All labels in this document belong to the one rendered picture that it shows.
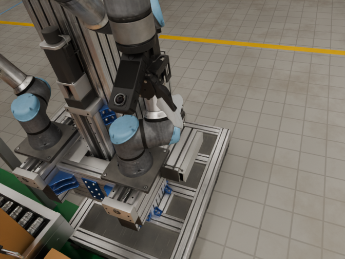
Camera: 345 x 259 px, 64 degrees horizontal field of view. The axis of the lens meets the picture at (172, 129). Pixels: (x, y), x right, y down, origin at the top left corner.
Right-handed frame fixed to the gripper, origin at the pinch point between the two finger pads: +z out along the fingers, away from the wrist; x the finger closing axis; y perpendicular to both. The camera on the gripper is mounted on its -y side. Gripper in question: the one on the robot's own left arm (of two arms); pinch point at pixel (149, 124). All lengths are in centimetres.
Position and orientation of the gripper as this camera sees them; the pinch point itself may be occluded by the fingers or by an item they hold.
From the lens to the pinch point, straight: 62.1
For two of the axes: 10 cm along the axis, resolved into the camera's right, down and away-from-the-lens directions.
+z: 1.2, 6.9, 7.1
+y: 3.8, -6.9, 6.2
